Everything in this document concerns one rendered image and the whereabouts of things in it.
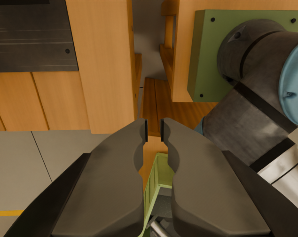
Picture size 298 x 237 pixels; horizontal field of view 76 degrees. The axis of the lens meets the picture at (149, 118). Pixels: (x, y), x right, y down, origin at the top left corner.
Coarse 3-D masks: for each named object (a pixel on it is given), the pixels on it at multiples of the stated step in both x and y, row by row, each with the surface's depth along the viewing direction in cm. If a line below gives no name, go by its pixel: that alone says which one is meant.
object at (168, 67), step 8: (168, 0) 78; (176, 0) 55; (168, 8) 77; (176, 8) 55; (168, 16) 103; (168, 24) 105; (168, 32) 106; (168, 40) 108; (160, 48) 127; (168, 48) 110; (168, 56) 89; (168, 64) 76; (168, 72) 75; (168, 80) 75
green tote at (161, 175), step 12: (156, 156) 74; (156, 168) 71; (168, 168) 70; (156, 180) 67; (168, 180) 64; (144, 192) 84; (156, 192) 63; (144, 204) 78; (144, 216) 73; (144, 228) 72
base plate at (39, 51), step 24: (0, 0) 43; (24, 0) 43; (48, 0) 43; (0, 24) 45; (24, 24) 45; (48, 24) 45; (0, 48) 48; (24, 48) 48; (48, 48) 48; (72, 48) 48
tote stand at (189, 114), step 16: (144, 80) 137; (160, 80) 141; (144, 96) 108; (160, 96) 112; (144, 112) 90; (160, 112) 93; (176, 112) 96; (192, 112) 99; (208, 112) 102; (192, 128) 83; (144, 144) 75; (160, 144) 75; (144, 160) 79; (144, 176) 83
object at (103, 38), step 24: (72, 0) 43; (96, 0) 43; (120, 0) 43; (72, 24) 45; (96, 24) 45; (120, 24) 45; (96, 48) 48; (120, 48) 48; (96, 72) 50; (120, 72) 50; (96, 96) 54; (120, 96) 54; (96, 120) 57; (120, 120) 57
